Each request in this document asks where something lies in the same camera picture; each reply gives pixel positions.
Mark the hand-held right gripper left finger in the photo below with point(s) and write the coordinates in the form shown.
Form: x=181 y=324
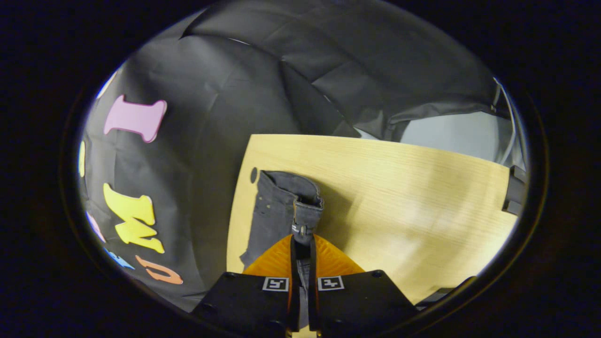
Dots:
x=294 y=263

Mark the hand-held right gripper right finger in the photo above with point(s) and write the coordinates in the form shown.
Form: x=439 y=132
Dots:
x=312 y=291

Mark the black jeans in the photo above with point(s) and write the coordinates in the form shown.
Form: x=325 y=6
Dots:
x=277 y=211

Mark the black backdrop cloth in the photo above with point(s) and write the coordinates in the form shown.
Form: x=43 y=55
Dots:
x=211 y=94

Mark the black clamp block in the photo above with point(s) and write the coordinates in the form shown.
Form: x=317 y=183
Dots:
x=514 y=192

